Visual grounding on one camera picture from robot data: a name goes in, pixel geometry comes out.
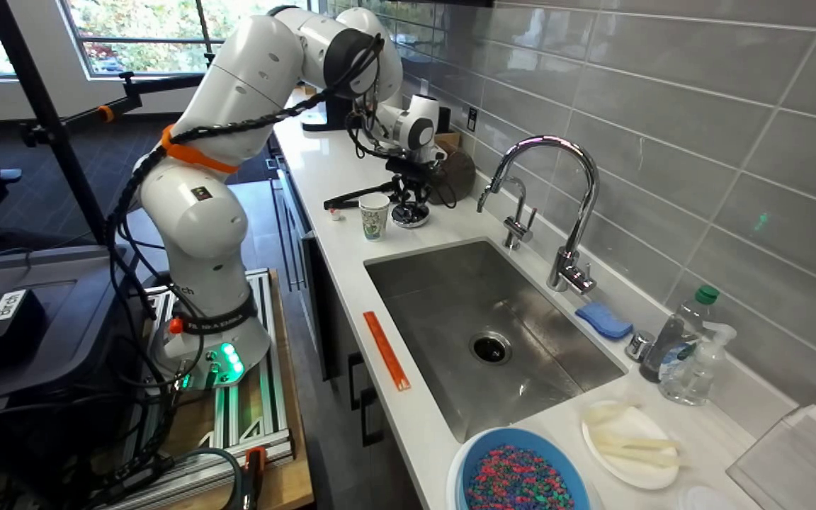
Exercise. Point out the blue bowl of colourful beads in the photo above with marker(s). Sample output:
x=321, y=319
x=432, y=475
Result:
x=514, y=468

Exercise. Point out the orange strip on counter edge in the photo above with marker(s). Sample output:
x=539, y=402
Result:
x=386, y=352

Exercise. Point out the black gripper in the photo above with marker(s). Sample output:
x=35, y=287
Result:
x=415, y=175

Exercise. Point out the blue sponge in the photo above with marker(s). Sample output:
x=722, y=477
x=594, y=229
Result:
x=604, y=321

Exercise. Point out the black utensil on counter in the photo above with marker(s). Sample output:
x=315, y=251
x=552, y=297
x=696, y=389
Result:
x=349, y=200

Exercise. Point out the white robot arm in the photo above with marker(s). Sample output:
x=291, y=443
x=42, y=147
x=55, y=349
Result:
x=215, y=335

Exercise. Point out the paper cup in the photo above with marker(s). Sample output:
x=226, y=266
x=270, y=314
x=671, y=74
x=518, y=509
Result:
x=375, y=217

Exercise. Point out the stainless steel sink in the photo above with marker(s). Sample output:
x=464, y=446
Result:
x=485, y=338

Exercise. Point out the clear plastic container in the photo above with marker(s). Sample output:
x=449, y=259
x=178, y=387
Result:
x=780, y=468

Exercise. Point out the clear plastic bottle green cap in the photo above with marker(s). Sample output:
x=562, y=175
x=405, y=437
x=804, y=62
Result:
x=687, y=372

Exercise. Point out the black tripod pole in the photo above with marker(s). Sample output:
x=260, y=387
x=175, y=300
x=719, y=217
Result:
x=52, y=125

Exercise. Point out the small chrome side tap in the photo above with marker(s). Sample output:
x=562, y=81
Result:
x=519, y=223

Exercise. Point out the white plate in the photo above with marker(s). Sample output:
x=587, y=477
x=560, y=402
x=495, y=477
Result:
x=630, y=446

